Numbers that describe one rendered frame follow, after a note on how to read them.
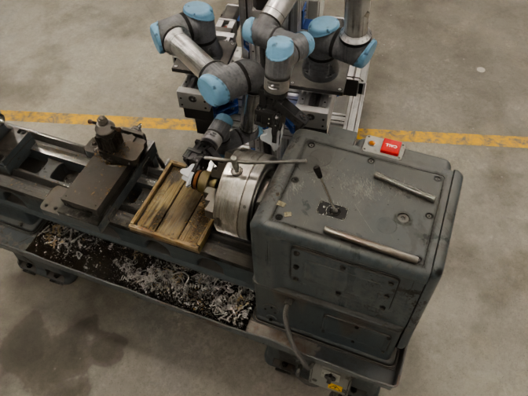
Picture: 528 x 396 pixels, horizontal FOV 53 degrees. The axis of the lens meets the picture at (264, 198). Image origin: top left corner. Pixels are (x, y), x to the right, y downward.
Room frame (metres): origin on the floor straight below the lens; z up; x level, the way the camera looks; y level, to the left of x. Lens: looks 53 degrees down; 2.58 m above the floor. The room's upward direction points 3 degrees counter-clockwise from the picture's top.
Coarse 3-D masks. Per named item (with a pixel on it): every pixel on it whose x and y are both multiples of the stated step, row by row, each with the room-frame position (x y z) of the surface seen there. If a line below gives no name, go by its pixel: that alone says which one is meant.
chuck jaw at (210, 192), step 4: (208, 188) 1.17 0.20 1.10; (212, 188) 1.17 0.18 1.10; (204, 192) 1.15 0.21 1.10; (208, 192) 1.14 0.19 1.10; (212, 192) 1.14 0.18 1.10; (204, 196) 1.15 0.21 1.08; (208, 196) 1.12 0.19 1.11; (212, 196) 1.12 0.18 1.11; (208, 200) 1.11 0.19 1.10; (212, 200) 1.11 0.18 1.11; (208, 204) 1.09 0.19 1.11; (212, 204) 1.09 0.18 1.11; (208, 208) 1.07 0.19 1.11; (212, 208) 1.07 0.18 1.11; (208, 212) 1.06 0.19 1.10; (212, 212) 1.05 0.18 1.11; (208, 216) 1.06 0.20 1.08; (212, 216) 1.05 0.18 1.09; (216, 220) 1.03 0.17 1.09; (220, 220) 1.03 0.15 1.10; (220, 224) 1.02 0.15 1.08
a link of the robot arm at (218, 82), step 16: (176, 16) 1.79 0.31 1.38; (160, 32) 1.71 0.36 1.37; (176, 32) 1.70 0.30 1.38; (160, 48) 1.68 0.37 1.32; (176, 48) 1.63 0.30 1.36; (192, 48) 1.59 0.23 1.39; (192, 64) 1.51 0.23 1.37; (208, 64) 1.46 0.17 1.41; (224, 64) 1.46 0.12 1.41; (240, 64) 1.44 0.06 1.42; (208, 80) 1.37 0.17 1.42; (224, 80) 1.37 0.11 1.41; (240, 80) 1.39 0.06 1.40; (208, 96) 1.37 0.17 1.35; (224, 96) 1.34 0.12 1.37; (240, 96) 1.39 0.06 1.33
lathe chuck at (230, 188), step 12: (240, 156) 1.19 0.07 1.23; (252, 156) 1.19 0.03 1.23; (228, 168) 1.14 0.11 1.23; (228, 180) 1.10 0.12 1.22; (240, 180) 1.09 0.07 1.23; (216, 192) 1.07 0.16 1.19; (228, 192) 1.06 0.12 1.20; (240, 192) 1.06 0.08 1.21; (216, 204) 1.05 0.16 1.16; (228, 204) 1.04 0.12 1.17; (216, 216) 1.03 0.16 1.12; (228, 216) 1.02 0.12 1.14; (216, 228) 1.03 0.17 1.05; (228, 228) 1.01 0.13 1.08
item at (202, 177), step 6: (198, 174) 1.22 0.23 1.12; (204, 174) 1.21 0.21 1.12; (210, 174) 1.21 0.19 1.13; (192, 180) 1.20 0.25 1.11; (198, 180) 1.20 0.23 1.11; (204, 180) 1.19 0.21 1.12; (210, 180) 1.20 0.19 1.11; (216, 180) 1.19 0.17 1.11; (192, 186) 1.19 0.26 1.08; (198, 186) 1.18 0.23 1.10; (204, 186) 1.17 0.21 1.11; (210, 186) 1.18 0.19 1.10; (216, 186) 1.21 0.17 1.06
